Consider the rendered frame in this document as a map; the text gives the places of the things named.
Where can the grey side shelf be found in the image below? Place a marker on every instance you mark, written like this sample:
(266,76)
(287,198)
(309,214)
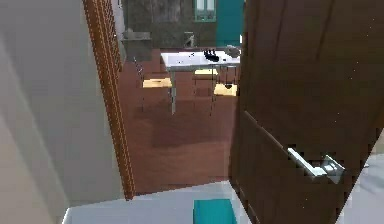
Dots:
(136,38)

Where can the orange wooden door frame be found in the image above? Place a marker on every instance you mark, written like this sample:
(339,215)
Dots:
(108,83)

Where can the green framed window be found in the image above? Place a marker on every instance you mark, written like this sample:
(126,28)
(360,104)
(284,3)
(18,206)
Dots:
(205,10)

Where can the black object on table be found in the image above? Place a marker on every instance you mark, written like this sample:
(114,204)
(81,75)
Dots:
(210,56)

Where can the grey kettle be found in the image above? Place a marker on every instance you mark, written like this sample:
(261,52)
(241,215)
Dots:
(232,51)

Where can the white dining table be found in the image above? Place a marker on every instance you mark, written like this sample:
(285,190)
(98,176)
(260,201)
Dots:
(190,60)

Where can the teal cloth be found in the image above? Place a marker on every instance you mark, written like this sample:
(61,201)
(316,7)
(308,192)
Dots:
(213,211)

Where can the dark brown room door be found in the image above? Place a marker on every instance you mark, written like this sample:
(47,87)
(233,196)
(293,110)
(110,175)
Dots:
(310,83)

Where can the yellow seat chair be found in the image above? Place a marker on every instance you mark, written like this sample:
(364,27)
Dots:
(225,89)
(205,71)
(156,82)

